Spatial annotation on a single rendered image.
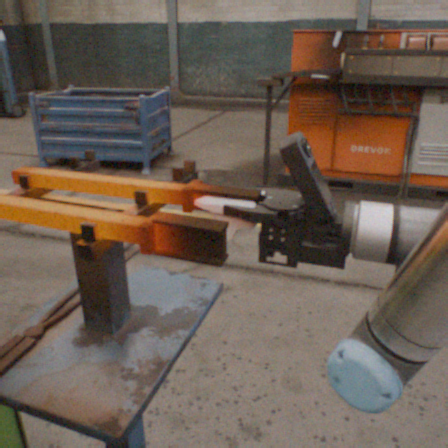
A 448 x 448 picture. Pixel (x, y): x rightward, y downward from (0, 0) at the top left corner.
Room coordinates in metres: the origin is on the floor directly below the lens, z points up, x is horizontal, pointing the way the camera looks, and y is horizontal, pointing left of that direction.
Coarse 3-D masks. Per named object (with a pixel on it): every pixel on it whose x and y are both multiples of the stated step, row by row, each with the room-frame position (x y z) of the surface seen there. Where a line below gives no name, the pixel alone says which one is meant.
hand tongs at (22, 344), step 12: (132, 252) 0.85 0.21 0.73; (60, 300) 0.65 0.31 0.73; (48, 312) 0.61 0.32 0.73; (60, 312) 0.62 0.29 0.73; (48, 324) 0.58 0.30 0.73; (24, 336) 0.55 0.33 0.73; (36, 336) 0.55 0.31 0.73; (0, 348) 0.52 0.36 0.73; (12, 348) 0.52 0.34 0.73; (24, 348) 0.52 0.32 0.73; (0, 360) 0.49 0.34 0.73; (12, 360) 0.49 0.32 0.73; (0, 372) 0.47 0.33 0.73
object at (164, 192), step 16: (16, 176) 0.63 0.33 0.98; (32, 176) 0.62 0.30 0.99; (48, 176) 0.61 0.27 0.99; (64, 176) 0.61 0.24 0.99; (80, 176) 0.61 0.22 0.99; (96, 176) 0.61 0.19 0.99; (112, 176) 0.61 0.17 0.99; (96, 192) 0.59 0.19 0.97; (112, 192) 0.58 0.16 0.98; (128, 192) 0.57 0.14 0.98; (160, 192) 0.55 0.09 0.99; (176, 192) 0.54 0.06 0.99; (192, 192) 0.53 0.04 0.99; (208, 192) 0.53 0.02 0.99; (224, 192) 0.52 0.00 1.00; (240, 192) 0.52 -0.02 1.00; (256, 192) 0.52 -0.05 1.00; (192, 208) 0.53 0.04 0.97
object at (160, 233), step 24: (0, 216) 0.49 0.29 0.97; (24, 216) 0.48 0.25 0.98; (48, 216) 0.47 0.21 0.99; (72, 216) 0.45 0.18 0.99; (96, 216) 0.45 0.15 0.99; (120, 216) 0.45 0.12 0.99; (168, 216) 0.43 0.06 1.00; (192, 216) 0.43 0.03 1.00; (120, 240) 0.43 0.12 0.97; (144, 240) 0.41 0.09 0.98; (168, 240) 0.42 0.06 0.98; (192, 240) 0.41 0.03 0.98; (216, 240) 0.40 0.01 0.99; (216, 264) 0.39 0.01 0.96
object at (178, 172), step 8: (88, 152) 0.77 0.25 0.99; (72, 160) 0.73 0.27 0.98; (88, 160) 0.77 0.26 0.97; (184, 160) 0.71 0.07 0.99; (192, 160) 0.70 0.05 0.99; (176, 168) 0.66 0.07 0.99; (184, 168) 0.66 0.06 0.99; (192, 168) 0.70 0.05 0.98; (176, 176) 0.66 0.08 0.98; (184, 176) 0.66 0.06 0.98
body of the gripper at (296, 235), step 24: (288, 192) 0.53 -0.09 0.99; (288, 216) 0.48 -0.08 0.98; (336, 216) 0.49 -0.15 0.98; (264, 240) 0.49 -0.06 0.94; (288, 240) 0.47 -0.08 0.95; (312, 240) 0.48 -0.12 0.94; (336, 240) 0.47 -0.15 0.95; (288, 264) 0.47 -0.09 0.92; (312, 264) 0.48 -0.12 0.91; (336, 264) 0.47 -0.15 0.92
